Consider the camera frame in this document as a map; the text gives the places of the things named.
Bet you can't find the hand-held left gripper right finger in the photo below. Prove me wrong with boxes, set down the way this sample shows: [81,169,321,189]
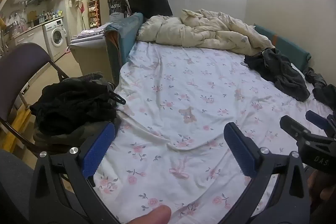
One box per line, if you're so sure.
[224,122,311,224]

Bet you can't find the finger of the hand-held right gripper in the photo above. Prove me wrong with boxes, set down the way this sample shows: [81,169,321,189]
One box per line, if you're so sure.
[305,110,336,137]
[280,115,336,147]

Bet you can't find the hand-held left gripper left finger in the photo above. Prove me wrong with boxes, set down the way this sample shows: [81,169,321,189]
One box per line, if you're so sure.
[29,121,124,224]

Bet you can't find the dark grey pants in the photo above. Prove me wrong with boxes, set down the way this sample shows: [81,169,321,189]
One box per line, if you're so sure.
[245,48,311,102]

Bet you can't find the person's right hand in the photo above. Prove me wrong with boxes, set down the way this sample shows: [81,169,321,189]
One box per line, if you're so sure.
[308,170,336,211]

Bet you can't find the person's left hand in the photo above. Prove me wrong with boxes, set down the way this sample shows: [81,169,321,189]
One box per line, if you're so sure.
[129,205,172,224]

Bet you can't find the dark grey crumpled cloth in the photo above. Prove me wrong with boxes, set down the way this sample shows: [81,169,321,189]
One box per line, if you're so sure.
[304,67,336,109]

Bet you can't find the black clothes pile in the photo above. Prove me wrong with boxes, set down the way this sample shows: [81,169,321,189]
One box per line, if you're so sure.
[30,80,126,135]

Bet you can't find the grey knitted cloth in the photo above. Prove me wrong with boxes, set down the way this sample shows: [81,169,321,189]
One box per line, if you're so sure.
[62,71,111,86]

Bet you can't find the teal sofa back cushion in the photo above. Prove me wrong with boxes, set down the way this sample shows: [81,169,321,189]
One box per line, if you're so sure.
[253,24,312,73]

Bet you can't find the floral bed sheet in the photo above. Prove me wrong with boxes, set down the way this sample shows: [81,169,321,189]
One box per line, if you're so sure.
[93,40,336,224]

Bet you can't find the beige side table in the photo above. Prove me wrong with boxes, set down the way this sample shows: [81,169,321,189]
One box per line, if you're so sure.
[69,35,109,75]

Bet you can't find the folded patterned cloth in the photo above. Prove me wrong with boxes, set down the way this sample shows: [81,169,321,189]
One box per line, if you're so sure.
[73,28,106,40]

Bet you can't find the teal sofa armrest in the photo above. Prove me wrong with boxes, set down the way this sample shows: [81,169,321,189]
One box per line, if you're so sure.
[104,13,144,83]

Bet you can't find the white washing machine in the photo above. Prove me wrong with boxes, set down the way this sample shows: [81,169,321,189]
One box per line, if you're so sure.
[42,18,70,62]

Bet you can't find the cream duvet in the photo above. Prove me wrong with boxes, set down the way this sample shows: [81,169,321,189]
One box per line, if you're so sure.
[136,8,276,56]

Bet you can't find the kitchen counter cabinet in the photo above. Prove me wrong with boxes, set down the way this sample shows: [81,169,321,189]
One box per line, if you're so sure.
[8,25,51,57]

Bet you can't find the shoe rack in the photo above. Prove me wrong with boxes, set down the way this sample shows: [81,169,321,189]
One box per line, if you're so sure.
[87,0,101,29]

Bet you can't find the dark printed paper bag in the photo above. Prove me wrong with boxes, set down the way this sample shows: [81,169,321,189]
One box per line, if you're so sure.
[107,0,129,22]

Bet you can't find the row of kitchen items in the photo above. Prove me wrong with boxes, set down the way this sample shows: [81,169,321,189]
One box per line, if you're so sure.
[31,10,64,28]

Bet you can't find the yellow wooden frame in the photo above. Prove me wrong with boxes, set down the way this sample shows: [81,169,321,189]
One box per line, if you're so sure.
[0,109,35,154]

